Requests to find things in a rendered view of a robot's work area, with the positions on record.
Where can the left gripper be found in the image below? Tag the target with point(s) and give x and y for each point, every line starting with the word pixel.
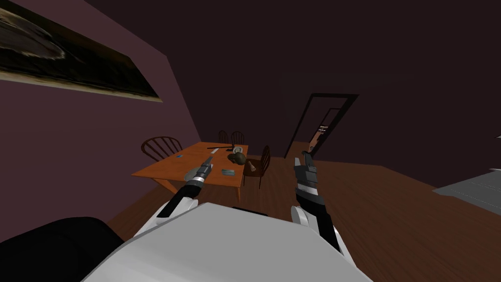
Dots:
pixel 203 172

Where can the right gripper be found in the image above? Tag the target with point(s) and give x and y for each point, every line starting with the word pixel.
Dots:
pixel 305 176

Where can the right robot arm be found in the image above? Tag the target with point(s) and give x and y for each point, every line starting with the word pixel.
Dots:
pixel 319 217

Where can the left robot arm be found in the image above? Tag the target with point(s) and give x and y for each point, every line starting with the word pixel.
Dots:
pixel 58 250

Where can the black long utensil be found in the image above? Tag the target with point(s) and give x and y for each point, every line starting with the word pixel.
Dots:
pixel 220 147

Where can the grey plate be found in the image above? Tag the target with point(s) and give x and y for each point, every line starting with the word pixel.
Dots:
pixel 191 174

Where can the orange wooden table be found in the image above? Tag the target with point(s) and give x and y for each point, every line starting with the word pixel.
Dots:
pixel 184 162

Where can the olive green lumpy object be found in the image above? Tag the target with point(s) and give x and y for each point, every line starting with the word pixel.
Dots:
pixel 237 158

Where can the dark wooden chair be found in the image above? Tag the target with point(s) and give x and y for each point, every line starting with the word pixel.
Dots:
pixel 259 166
pixel 161 147
pixel 223 137
pixel 237 138

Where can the pale round bowl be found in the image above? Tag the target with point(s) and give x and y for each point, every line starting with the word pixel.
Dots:
pixel 237 149

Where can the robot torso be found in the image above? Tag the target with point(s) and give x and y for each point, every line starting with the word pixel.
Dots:
pixel 219 250

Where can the grey flat slab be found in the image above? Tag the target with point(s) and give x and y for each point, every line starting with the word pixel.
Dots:
pixel 473 192

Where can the dark framed wall picture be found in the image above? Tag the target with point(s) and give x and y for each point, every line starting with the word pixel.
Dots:
pixel 74 66

